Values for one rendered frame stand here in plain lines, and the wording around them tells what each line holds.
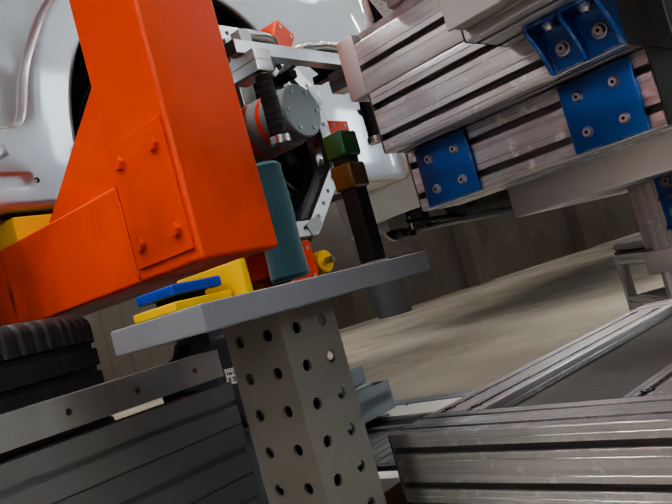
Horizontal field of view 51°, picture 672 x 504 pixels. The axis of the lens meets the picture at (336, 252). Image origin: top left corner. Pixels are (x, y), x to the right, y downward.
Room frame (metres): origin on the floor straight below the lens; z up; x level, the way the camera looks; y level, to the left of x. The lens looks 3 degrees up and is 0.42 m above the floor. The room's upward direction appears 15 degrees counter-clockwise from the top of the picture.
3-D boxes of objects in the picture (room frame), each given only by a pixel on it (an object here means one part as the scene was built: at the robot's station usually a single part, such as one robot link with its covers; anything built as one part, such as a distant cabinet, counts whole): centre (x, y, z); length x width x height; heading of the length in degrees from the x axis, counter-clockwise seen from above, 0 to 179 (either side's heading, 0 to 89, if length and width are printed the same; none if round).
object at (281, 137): (1.44, 0.05, 0.83); 0.04 x 0.04 x 0.16
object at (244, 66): (1.46, 0.07, 0.93); 0.09 x 0.05 x 0.05; 51
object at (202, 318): (0.93, 0.07, 0.44); 0.43 x 0.17 x 0.03; 141
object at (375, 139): (1.70, -0.17, 0.83); 0.04 x 0.04 x 0.16
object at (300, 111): (1.68, 0.07, 0.85); 0.21 x 0.14 x 0.14; 51
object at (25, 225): (1.44, 0.59, 0.70); 0.14 x 0.14 x 0.05; 51
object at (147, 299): (0.80, 0.18, 0.47); 0.07 x 0.07 x 0.02; 51
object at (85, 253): (1.34, 0.46, 0.69); 0.52 x 0.17 x 0.35; 51
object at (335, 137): (1.08, -0.05, 0.64); 0.04 x 0.04 x 0.04; 51
